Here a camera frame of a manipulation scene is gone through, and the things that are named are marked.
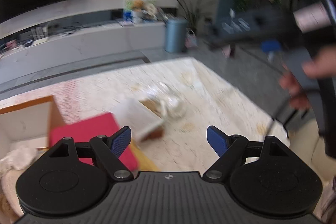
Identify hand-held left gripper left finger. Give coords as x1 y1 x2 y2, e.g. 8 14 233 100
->
46 126 133 182

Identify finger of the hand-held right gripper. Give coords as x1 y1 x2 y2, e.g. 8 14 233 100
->
208 32 287 53
266 98 310 138

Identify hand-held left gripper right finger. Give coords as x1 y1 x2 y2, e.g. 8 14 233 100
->
203 126 293 183

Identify large cardboard box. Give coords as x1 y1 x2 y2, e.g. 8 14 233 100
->
0 95 67 152

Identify cream soft cloth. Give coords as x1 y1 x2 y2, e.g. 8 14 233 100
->
0 147 38 171

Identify person's right hand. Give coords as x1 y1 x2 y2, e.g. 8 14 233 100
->
279 46 336 110

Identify white wooden box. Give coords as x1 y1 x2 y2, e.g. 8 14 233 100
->
112 97 165 142

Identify red flat pad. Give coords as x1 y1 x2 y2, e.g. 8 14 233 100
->
50 112 139 172

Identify dark cabinet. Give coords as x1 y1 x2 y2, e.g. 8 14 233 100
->
219 7 292 41

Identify beige sofa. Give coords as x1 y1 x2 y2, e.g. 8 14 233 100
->
289 119 336 188

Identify pink space heater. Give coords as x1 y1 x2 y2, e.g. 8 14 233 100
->
222 44 236 58

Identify clear plastic bag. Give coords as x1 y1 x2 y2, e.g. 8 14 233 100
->
146 81 187 120

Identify woven pastel basket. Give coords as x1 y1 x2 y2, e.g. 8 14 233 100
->
185 28 198 48

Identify green potted plant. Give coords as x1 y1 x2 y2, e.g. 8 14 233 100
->
173 0 208 31

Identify grey-blue pedal trash can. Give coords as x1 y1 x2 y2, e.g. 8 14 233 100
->
164 18 188 54

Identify long white media console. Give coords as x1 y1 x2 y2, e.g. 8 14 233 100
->
0 10 169 86

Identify beige cushion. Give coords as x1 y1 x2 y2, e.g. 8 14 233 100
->
0 168 25 219

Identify clutter of items on counter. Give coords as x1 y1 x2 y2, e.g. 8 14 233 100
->
123 0 157 24

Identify white router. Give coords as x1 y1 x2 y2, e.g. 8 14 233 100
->
31 26 49 45

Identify black console cables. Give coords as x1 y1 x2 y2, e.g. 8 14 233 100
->
56 22 105 37

